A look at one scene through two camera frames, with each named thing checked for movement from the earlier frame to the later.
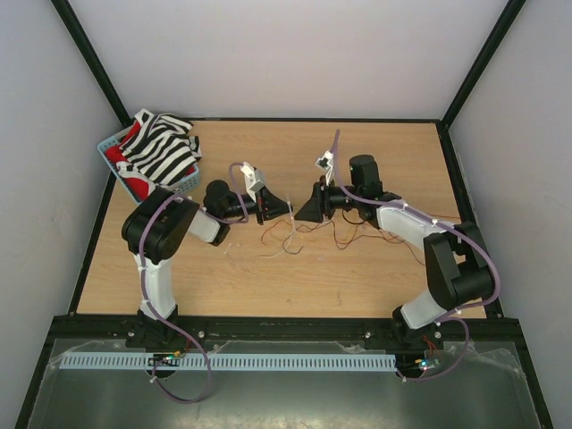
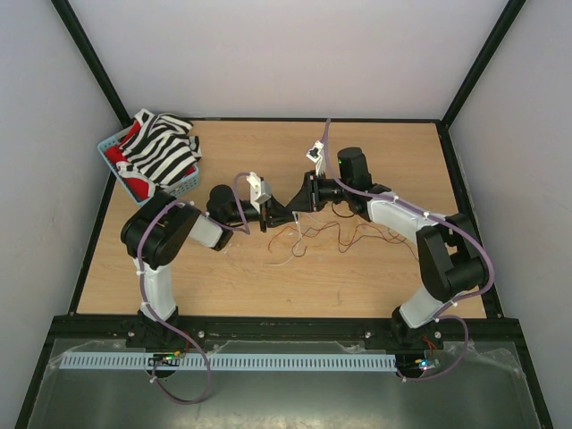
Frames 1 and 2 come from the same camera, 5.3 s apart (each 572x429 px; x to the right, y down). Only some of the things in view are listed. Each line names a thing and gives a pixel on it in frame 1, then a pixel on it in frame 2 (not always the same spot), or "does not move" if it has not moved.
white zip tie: x=292 y=222 to x=296 y=216
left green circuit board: x=165 y=359 does not move
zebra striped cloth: x=158 y=147 does not move
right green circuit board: x=424 y=364 does not move
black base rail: x=357 y=332 does not move
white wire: x=286 y=244 to x=293 y=252
